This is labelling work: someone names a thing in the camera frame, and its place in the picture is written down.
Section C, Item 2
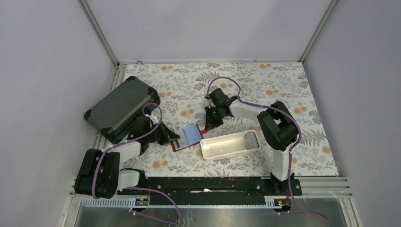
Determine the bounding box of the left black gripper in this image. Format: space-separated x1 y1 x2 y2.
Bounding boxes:
146 120 180 146

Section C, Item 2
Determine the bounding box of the silver VIP card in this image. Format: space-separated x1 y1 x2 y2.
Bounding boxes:
244 131 260 150
173 127 186 148

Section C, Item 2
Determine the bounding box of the red card holder wallet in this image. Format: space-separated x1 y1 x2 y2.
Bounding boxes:
171 124 204 152

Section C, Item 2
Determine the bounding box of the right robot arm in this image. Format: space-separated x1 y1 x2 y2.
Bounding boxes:
205 88 302 195

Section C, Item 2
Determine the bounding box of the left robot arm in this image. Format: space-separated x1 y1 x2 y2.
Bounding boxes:
74 115 181 199

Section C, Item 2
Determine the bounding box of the floral table mat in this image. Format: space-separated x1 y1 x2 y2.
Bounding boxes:
118 62 339 176

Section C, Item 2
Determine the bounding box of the white plastic tray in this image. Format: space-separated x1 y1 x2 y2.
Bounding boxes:
200 130 261 161

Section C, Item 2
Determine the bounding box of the black hard case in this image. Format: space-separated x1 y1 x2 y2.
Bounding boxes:
84 76 161 144

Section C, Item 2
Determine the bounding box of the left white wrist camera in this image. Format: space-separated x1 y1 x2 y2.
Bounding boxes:
148 115 160 124

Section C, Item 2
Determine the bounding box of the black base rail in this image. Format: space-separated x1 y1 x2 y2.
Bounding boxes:
72 176 349 210

